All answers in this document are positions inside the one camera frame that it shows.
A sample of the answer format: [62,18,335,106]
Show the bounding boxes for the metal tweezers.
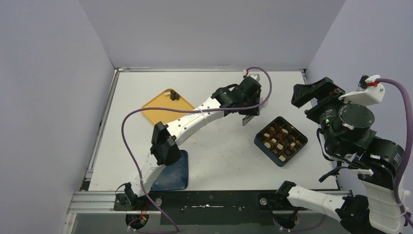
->
[239,97,268,126]

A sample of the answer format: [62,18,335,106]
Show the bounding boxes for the blue chocolate box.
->
[254,116,308,167]

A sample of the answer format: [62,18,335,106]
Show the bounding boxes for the blue box lid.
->
[150,150,189,192]

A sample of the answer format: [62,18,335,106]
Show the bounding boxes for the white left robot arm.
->
[125,75,262,210]

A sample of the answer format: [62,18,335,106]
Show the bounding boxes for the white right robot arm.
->
[275,75,413,234]

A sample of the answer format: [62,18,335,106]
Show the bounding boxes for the yellow tray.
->
[142,89,195,125]

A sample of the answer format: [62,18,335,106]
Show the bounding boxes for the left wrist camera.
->
[247,74,260,82]

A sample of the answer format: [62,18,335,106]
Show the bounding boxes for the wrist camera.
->
[338,75,385,106]
[247,74,260,82]

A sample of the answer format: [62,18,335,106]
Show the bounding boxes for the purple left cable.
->
[121,67,273,234]

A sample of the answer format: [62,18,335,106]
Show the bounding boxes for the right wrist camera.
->
[338,75,385,106]

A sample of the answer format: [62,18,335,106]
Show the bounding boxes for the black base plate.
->
[113,190,298,226]

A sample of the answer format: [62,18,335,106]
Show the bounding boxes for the aluminium frame rail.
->
[68,191,162,215]

